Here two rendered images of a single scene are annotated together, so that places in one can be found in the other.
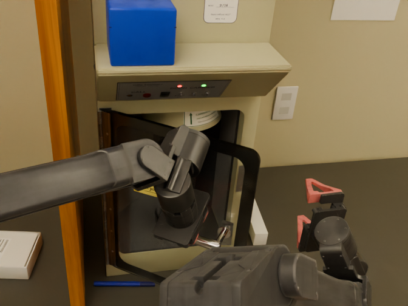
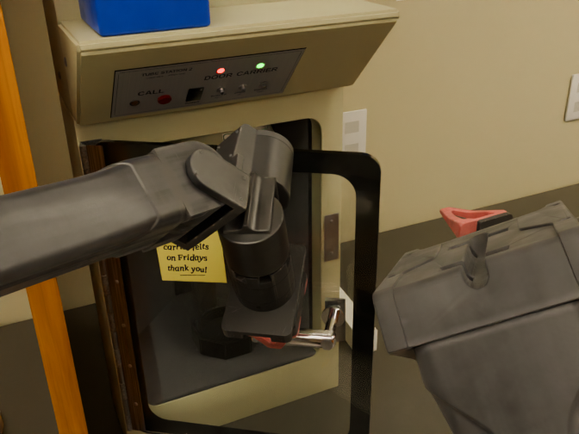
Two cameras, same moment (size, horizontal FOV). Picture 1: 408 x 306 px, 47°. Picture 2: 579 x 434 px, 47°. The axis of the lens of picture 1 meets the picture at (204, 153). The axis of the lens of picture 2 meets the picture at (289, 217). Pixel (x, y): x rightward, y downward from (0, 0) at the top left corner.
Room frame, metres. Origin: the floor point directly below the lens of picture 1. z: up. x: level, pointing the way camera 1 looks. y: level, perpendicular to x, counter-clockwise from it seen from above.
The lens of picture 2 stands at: (0.08, 0.09, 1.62)
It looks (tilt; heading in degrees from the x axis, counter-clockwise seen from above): 26 degrees down; 351
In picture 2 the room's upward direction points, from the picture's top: 1 degrees counter-clockwise
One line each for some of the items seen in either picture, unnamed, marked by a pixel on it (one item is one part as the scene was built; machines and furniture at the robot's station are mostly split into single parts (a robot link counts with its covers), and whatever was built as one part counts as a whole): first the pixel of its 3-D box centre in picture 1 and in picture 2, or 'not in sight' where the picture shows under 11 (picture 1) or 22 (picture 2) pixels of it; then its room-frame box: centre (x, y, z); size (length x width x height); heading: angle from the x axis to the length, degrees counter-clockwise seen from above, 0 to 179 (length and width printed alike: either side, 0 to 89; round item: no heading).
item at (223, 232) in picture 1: (201, 234); (298, 327); (0.65, -0.01, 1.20); 0.10 x 0.05 x 0.03; 70
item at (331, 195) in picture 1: (317, 199); (468, 235); (0.73, -0.23, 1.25); 0.09 x 0.07 x 0.07; 16
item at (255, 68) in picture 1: (190, 81); (234, 65); (0.75, 0.03, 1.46); 0.32 x 0.11 x 0.10; 106
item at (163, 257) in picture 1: (173, 217); (239, 313); (0.71, 0.05, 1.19); 0.30 x 0.01 x 0.40; 70
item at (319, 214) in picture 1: (329, 238); not in sight; (0.66, -0.25, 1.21); 0.07 x 0.07 x 0.10; 16
